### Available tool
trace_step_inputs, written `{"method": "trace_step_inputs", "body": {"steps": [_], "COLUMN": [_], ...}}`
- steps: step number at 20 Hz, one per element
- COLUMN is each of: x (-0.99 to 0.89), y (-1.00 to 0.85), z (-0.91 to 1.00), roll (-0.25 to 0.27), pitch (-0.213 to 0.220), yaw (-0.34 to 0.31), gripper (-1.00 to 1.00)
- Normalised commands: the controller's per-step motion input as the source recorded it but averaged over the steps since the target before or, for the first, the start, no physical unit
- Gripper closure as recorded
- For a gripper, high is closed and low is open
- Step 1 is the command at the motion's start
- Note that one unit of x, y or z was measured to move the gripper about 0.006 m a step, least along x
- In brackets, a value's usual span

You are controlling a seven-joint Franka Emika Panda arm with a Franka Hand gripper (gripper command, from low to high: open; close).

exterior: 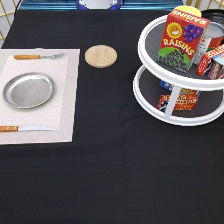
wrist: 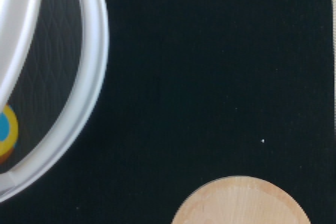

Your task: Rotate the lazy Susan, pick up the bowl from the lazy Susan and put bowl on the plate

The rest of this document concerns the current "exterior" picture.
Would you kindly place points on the beige woven placemat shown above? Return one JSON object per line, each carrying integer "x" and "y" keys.
{"x": 58, "y": 112}

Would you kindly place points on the brown picture snack box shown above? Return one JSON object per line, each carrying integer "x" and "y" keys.
{"x": 217, "y": 68}

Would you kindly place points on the black plastic bowl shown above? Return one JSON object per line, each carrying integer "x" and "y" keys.
{"x": 214, "y": 15}

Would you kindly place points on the red white snack box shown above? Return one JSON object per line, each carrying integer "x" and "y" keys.
{"x": 207, "y": 58}

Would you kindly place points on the red raisins box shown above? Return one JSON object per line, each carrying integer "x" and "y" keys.
{"x": 180, "y": 40}

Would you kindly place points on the wooden handled fork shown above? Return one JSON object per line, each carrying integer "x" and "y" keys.
{"x": 28, "y": 57}

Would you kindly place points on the silver metal plate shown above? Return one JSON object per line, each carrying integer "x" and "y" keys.
{"x": 29, "y": 90}

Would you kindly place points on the red orange lower box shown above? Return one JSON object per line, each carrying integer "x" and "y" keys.
{"x": 184, "y": 102}

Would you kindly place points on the round wooden coaster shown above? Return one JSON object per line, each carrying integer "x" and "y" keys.
{"x": 100, "y": 56}

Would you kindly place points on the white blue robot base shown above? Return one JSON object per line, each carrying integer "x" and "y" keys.
{"x": 98, "y": 4}

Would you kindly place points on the yellow green striped canister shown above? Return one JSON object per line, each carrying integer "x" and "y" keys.
{"x": 189, "y": 9}

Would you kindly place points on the wooden handled knife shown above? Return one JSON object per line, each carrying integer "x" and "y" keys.
{"x": 25, "y": 128}

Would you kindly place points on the white two-tier lazy Susan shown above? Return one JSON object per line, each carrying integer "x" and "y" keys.
{"x": 147, "y": 89}

